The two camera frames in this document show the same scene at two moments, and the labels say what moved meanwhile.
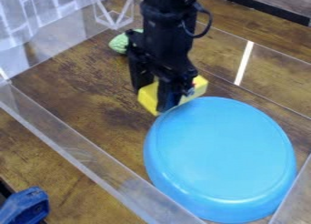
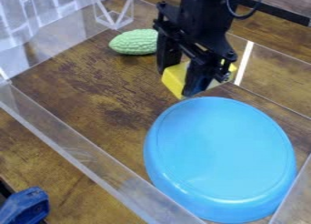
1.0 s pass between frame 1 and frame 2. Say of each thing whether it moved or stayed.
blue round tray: stayed
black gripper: moved
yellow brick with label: moved
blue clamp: stayed
